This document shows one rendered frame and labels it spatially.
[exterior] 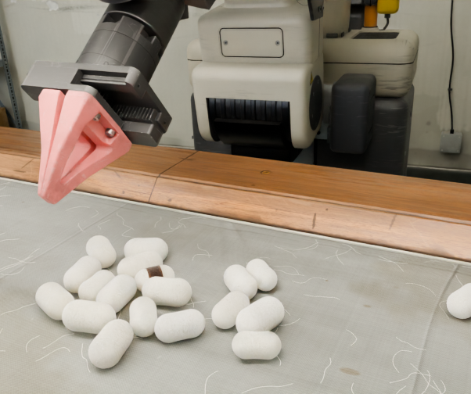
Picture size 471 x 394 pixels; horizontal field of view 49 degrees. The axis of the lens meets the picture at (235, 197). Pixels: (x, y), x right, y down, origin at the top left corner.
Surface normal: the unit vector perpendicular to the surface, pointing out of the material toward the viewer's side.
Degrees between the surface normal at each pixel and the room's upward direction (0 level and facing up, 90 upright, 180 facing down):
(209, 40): 98
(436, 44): 90
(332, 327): 0
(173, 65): 90
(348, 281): 0
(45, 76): 39
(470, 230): 45
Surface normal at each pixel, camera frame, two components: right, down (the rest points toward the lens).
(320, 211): -0.34, -0.38
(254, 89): -0.35, 0.51
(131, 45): 0.51, -0.17
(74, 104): -0.40, -0.12
